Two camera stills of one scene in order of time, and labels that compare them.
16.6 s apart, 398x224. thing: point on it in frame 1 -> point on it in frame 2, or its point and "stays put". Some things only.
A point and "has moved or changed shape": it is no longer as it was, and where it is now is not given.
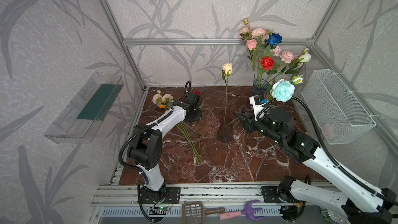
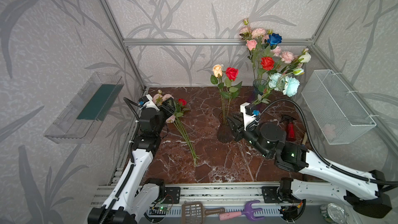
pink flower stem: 251,44 stays put
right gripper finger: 247,126 -> 238,134
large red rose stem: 268,64 stays put
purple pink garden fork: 248,212 stays put
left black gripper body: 193,98 -> 166,108
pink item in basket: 329,131 stays put
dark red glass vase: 225,132 stays put
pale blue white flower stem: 282,91 has moved or changed shape
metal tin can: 333,216 stays put
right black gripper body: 250,121 -> 238,127
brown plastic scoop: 193,212 stays put
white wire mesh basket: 338,114 stays put
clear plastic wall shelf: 80,121 stays put
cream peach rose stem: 228,68 -> 217,70
